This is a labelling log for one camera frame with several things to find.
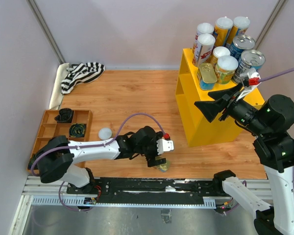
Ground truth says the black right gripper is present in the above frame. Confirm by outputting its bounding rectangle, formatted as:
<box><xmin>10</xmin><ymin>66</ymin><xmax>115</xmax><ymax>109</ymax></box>
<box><xmin>194</xmin><ymin>80</ymin><xmax>268</xmax><ymax>135</ymax></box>

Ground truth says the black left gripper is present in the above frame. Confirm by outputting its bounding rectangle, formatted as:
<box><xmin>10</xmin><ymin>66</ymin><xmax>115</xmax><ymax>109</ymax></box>
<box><xmin>136</xmin><ymin>132</ymin><xmax>167</xmax><ymax>167</ymax></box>

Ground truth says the gold sardine tin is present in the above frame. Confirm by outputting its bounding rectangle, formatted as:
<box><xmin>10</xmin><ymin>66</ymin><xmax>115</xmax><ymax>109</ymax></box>
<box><xmin>197</xmin><ymin>63</ymin><xmax>217</xmax><ymax>91</ymax></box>
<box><xmin>155</xmin><ymin>160</ymin><xmax>171</xmax><ymax>172</ymax></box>

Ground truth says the yellow wooden shelf cabinet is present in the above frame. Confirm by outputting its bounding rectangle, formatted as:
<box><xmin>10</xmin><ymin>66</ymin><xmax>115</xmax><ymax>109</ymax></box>
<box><xmin>174</xmin><ymin>47</ymin><xmax>266</xmax><ymax>148</ymax></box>

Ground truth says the yellow can white lid front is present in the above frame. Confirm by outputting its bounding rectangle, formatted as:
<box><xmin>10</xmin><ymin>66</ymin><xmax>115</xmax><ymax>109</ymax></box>
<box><xmin>215</xmin><ymin>55</ymin><xmax>238</xmax><ymax>84</ymax></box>

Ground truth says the small can white lid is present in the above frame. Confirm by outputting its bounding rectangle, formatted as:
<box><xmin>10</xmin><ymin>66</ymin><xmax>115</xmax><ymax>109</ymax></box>
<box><xmin>207</xmin><ymin>47</ymin><xmax>230</xmax><ymax>68</ymax></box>

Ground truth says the blue can silver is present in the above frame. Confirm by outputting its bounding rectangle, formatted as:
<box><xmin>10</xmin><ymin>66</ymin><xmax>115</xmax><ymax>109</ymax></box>
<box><xmin>232</xmin><ymin>49</ymin><xmax>266</xmax><ymax>84</ymax></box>
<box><xmin>229</xmin><ymin>34</ymin><xmax>255</xmax><ymax>60</ymax></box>

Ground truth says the tall can white lid front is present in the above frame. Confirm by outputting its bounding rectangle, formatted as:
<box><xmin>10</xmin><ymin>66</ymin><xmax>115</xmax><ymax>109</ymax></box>
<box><xmin>192</xmin><ymin>34</ymin><xmax>216</xmax><ymax>67</ymax></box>

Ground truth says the tall can white lid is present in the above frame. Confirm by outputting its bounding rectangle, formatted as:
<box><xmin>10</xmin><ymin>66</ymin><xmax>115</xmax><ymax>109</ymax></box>
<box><xmin>213</xmin><ymin>17</ymin><xmax>233</xmax><ymax>47</ymax></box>
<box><xmin>192</xmin><ymin>34</ymin><xmax>216</xmax><ymax>67</ymax></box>

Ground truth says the short green can white lid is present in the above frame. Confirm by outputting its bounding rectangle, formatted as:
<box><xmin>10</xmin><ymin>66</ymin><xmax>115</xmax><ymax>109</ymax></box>
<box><xmin>98</xmin><ymin>127</ymin><xmax>112</xmax><ymax>140</ymax></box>

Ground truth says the red label can white lid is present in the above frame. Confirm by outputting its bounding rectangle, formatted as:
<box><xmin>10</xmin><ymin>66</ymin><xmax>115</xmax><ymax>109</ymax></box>
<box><xmin>192</xmin><ymin>23</ymin><xmax>214</xmax><ymax>52</ymax></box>

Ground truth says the tall yellow blue can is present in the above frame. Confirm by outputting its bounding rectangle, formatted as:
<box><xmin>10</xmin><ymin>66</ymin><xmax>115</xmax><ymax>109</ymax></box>
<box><xmin>225</xmin><ymin>16</ymin><xmax>250</xmax><ymax>48</ymax></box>

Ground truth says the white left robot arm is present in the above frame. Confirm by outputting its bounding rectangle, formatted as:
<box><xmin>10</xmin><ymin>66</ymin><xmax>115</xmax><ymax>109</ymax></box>
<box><xmin>33</xmin><ymin>126</ymin><xmax>174</xmax><ymax>194</ymax></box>

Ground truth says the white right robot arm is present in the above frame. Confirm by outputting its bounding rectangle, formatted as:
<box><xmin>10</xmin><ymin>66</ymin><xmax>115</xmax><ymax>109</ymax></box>
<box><xmin>195</xmin><ymin>85</ymin><xmax>294</xmax><ymax>235</ymax></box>

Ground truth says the green patterned rolled belt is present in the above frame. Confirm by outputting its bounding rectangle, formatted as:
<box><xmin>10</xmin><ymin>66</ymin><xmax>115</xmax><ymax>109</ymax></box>
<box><xmin>69</xmin><ymin>123</ymin><xmax>87</xmax><ymax>138</ymax></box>

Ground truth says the black rolled belt top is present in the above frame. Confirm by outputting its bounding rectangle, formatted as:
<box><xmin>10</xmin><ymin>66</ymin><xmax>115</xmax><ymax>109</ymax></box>
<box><xmin>54</xmin><ymin>108</ymin><xmax>74</xmax><ymax>123</ymax></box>

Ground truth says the wooden compartment tray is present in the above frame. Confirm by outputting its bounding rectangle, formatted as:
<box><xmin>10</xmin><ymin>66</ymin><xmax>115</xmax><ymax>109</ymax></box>
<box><xmin>27</xmin><ymin>110</ymin><xmax>93</xmax><ymax>172</ymax></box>

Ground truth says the black striped cloth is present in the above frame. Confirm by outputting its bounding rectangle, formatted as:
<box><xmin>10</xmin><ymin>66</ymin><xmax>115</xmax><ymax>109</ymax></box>
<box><xmin>61</xmin><ymin>62</ymin><xmax>106</xmax><ymax>95</ymax></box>

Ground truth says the cream cloth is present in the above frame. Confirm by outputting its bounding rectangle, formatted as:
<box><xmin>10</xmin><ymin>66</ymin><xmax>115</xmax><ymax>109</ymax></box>
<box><xmin>49</xmin><ymin>63</ymin><xmax>70</xmax><ymax>110</ymax></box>

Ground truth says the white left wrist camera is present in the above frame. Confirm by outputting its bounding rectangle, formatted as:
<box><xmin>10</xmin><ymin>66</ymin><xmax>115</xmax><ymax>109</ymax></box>
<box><xmin>156</xmin><ymin>139</ymin><xmax>174</xmax><ymax>155</ymax></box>

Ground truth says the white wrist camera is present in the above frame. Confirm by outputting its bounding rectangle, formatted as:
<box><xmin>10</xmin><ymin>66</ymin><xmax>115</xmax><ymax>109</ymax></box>
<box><xmin>236</xmin><ymin>68</ymin><xmax>260</xmax><ymax>101</ymax></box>
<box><xmin>156</xmin><ymin>139</ymin><xmax>174</xmax><ymax>155</ymax></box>

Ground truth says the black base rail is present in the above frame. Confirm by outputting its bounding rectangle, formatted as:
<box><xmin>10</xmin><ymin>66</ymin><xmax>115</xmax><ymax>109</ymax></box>
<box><xmin>66</xmin><ymin>177</ymin><xmax>243</xmax><ymax>199</ymax></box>

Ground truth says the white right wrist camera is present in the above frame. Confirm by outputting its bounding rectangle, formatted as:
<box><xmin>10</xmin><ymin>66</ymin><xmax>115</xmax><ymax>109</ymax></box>
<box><xmin>236</xmin><ymin>68</ymin><xmax>260</xmax><ymax>101</ymax></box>

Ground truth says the aluminium frame post right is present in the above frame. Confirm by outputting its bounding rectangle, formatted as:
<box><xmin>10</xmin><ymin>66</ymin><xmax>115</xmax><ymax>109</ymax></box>
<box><xmin>254</xmin><ymin>0</ymin><xmax>288</xmax><ymax>49</ymax></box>

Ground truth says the aluminium frame post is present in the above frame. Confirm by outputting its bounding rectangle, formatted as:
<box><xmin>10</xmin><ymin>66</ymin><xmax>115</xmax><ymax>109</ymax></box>
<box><xmin>26</xmin><ymin>0</ymin><xmax>66</xmax><ymax>64</ymax></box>
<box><xmin>254</xmin><ymin>0</ymin><xmax>288</xmax><ymax>49</ymax></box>

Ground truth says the aluminium frame post left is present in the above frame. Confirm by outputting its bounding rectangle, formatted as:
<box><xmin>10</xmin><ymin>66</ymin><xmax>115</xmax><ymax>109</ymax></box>
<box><xmin>26</xmin><ymin>0</ymin><xmax>66</xmax><ymax>64</ymax></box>

